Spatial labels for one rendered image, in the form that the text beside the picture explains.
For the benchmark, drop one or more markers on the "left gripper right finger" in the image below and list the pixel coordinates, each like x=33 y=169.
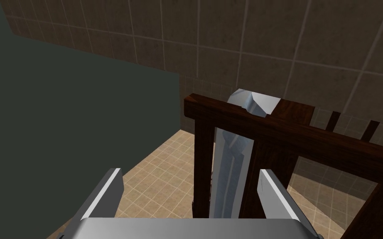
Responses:
x=274 y=199

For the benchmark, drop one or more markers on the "dark wooden towel rack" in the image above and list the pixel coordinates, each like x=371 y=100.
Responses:
x=311 y=139

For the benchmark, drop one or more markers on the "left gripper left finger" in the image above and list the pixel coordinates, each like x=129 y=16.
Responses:
x=106 y=196

